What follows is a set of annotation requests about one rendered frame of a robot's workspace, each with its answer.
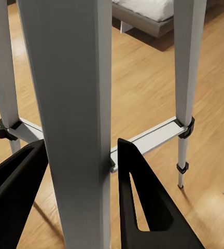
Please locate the camera tripod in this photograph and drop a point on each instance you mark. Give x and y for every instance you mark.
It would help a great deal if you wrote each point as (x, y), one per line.
(68, 45)

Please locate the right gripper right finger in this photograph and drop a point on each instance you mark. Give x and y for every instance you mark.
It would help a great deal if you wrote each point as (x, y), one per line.
(168, 227)

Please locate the bed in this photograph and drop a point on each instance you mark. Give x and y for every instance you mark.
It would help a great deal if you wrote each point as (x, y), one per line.
(155, 17)

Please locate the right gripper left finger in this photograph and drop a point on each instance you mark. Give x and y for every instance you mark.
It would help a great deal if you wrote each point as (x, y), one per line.
(20, 177)

